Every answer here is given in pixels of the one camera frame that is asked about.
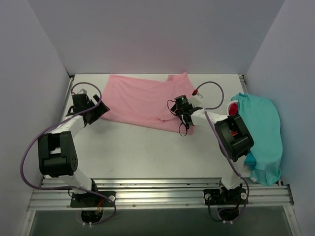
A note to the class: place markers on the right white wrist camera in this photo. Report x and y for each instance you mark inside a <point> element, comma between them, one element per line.
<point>197,97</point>

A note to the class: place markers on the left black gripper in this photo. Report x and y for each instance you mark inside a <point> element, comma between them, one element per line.
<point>99,109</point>

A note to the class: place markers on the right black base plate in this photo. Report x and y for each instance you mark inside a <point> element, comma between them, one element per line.
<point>221,196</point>

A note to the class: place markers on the teal t shirt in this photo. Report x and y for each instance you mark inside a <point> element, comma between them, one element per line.
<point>263,122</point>

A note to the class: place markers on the aluminium mounting rail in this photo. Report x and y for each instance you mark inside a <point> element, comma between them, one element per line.
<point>154,193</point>

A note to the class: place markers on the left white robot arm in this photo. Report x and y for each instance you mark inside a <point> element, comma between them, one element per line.
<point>56,150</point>

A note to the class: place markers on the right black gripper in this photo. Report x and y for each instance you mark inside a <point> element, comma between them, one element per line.
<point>179,108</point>

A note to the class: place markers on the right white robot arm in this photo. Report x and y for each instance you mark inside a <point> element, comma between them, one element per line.
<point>233,136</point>

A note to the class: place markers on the red garment in basket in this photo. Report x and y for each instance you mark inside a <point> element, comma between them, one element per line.
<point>233,109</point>

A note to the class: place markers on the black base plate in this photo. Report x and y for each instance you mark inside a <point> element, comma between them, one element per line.
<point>221,196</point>
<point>90,200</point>

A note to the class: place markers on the white laundry basket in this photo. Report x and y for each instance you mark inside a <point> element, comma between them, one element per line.
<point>234,101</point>

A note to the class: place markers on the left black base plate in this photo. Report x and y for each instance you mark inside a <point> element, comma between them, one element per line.
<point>90,200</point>

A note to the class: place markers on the pink t shirt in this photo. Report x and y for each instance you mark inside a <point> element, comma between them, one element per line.
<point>144,102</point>

